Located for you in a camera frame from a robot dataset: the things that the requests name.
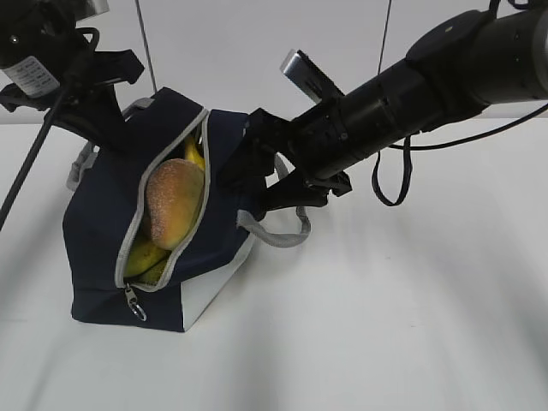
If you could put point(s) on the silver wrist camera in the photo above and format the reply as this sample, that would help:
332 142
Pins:
299 69
85 9

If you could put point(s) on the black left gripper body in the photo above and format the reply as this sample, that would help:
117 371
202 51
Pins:
41 62

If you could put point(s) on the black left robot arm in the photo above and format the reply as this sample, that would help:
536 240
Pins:
16 16

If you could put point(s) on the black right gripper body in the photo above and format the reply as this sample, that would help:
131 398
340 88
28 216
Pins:
316 142

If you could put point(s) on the yellow banana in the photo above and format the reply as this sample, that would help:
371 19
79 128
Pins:
146 261

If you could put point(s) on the brown bread roll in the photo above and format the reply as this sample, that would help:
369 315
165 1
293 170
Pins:
173 195

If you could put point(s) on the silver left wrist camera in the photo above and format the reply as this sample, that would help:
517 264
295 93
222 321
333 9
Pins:
85 9

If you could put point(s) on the navy blue lunch bag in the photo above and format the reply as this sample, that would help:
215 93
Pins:
108 205

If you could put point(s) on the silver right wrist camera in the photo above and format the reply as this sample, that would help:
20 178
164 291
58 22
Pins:
299 69

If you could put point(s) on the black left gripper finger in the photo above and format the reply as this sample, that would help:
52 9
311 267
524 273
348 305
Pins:
73 117
105 124

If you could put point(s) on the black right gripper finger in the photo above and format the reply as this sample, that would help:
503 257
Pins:
253 158
298 189

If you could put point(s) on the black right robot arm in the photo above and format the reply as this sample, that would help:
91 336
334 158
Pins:
454 72

